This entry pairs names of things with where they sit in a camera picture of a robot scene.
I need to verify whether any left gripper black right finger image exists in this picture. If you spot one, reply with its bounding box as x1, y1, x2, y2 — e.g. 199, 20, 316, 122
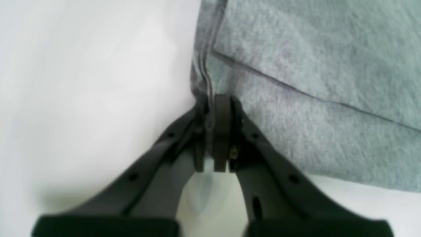
214, 94, 394, 237

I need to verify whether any left gripper left finger image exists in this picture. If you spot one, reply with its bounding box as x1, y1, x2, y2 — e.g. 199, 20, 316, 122
32, 96, 208, 237

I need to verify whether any grey t-shirt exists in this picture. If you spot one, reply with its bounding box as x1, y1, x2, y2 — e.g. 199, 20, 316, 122
191, 0, 421, 192

